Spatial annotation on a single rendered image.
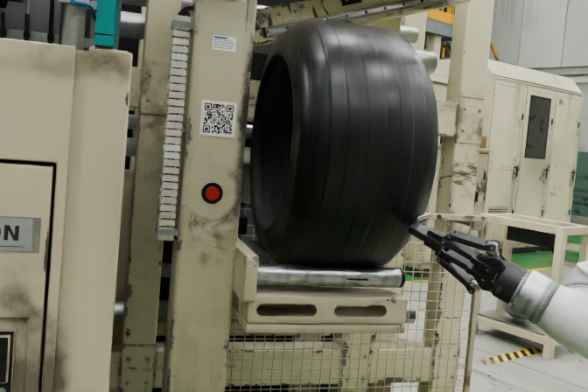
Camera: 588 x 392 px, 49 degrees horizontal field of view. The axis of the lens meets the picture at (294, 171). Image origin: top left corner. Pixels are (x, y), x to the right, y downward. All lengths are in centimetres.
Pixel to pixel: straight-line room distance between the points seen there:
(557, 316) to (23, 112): 96
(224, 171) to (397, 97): 40
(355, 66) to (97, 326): 79
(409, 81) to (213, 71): 41
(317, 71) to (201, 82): 25
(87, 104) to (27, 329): 24
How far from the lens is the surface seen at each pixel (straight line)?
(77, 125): 70
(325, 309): 141
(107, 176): 70
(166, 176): 140
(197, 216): 141
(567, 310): 128
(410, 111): 132
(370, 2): 195
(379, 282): 146
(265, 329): 139
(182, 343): 147
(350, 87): 129
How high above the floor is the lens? 119
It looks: 3 degrees down
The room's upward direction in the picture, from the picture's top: 5 degrees clockwise
